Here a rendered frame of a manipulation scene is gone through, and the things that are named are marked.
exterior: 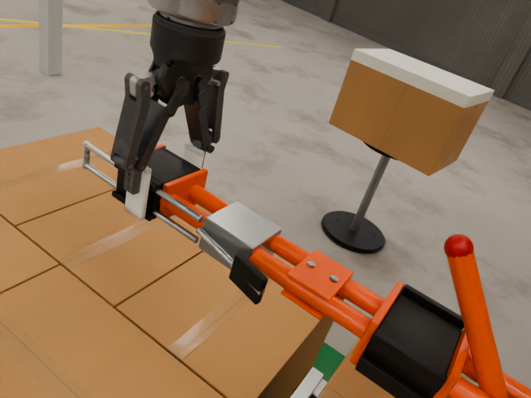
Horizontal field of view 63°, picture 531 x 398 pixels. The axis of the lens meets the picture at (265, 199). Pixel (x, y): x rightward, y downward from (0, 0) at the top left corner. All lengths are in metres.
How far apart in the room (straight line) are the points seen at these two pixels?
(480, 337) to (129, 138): 0.38
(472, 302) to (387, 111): 1.86
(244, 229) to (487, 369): 0.27
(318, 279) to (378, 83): 1.84
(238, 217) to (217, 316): 0.67
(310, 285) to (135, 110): 0.25
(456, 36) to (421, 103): 7.46
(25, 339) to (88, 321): 0.13
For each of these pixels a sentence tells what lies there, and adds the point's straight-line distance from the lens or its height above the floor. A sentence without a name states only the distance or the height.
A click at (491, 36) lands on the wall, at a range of 9.29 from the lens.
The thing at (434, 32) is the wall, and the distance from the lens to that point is 9.83.
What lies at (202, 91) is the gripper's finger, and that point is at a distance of 0.51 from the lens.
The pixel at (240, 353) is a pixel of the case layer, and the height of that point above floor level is 0.54.
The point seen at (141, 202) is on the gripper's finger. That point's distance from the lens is 0.53.
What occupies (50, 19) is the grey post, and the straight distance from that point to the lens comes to 3.91.
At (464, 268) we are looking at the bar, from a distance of 0.40.
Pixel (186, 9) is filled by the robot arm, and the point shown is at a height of 1.30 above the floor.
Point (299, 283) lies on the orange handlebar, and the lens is 0.45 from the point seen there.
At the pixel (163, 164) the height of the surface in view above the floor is 1.10.
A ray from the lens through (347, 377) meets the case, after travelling 0.58.
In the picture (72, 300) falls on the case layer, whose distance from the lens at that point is 1.15.
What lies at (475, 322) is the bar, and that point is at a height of 1.14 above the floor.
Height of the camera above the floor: 1.37
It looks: 30 degrees down
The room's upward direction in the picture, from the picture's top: 17 degrees clockwise
